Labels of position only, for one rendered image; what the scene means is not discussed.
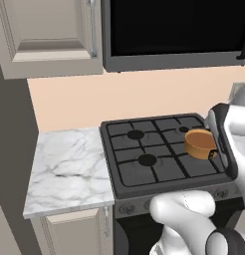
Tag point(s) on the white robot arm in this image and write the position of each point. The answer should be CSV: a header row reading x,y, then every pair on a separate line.
x,y
182,214

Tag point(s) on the dark grey stove knob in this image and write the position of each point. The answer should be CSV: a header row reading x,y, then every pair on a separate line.
x,y
148,205
222,193
126,209

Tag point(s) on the dark grey gas hob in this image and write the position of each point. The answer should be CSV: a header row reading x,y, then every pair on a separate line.
x,y
144,179

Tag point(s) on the grey-brown tall cabinet side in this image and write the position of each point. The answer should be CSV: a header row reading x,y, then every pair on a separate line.
x,y
11,149

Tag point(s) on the beige base cupboard door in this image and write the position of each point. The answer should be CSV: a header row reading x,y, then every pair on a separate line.
x,y
74,235

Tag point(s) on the beige wall cupboard door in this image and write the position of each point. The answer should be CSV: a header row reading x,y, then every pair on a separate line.
x,y
45,33

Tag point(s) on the black oven door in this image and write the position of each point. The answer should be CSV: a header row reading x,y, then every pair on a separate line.
x,y
134,235

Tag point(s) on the black and grey microwave oven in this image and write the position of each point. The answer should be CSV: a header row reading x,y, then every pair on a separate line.
x,y
174,30

